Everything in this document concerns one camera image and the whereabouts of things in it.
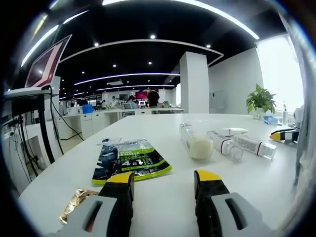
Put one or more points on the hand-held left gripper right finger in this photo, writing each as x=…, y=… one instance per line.
x=212, y=197

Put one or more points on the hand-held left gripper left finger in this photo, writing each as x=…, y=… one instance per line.
x=116, y=197

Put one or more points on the clear skincare bottle white label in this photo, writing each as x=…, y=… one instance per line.
x=255, y=145

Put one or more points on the green and dark skincare sachet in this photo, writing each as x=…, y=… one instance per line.
x=130, y=160

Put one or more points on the gold foil skincare sachet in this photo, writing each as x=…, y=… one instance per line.
x=74, y=203

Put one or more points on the white skincare box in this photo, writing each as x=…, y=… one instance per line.
x=232, y=130

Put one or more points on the clear skincare bottle red-trimmed cap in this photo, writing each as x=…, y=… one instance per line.
x=225, y=145

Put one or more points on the cream-filled clear skincare bottle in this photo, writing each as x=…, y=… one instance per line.
x=196, y=142

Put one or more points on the white spray bottle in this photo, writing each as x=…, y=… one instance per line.
x=285, y=113

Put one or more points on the blue tissue pack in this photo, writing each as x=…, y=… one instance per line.
x=270, y=119

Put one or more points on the grey curtain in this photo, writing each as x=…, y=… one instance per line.
x=300, y=98

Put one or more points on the green potted plant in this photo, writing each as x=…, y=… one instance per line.
x=261, y=100

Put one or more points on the blue and white small packet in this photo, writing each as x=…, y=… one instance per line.
x=108, y=140

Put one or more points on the white long counter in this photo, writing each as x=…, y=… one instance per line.
x=118, y=116

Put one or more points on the blue box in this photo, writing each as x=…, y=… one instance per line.
x=87, y=108

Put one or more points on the black monitor stand pole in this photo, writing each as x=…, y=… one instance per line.
x=45, y=128

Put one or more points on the white square pillar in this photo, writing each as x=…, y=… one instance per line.
x=193, y=82

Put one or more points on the monitor on stand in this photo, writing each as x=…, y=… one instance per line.
x=45, y=63

